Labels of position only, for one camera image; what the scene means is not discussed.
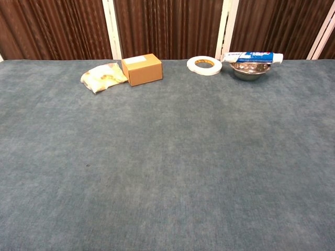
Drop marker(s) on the blue felt table cover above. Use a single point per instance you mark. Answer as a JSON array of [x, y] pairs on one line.
[[167, 157]]

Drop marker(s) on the brown cardboard box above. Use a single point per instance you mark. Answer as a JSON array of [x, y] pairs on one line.
[[144, 72]]

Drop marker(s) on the white tape roll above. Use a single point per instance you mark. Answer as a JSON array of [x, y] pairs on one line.
[[192, 66]]

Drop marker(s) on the pale yellow plastic bag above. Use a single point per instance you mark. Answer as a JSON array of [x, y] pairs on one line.
[[102, 77]]

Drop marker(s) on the stainless steel bowl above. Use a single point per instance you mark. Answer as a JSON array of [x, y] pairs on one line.
[[248, 74]]

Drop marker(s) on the brown pleated curtain panel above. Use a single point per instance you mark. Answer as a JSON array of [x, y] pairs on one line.
[[274, 26], [52, 28], [167, 28], [330, 44]]

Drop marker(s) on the blue white toothpaste tube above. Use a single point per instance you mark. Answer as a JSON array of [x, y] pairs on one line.
[[251, 57]]

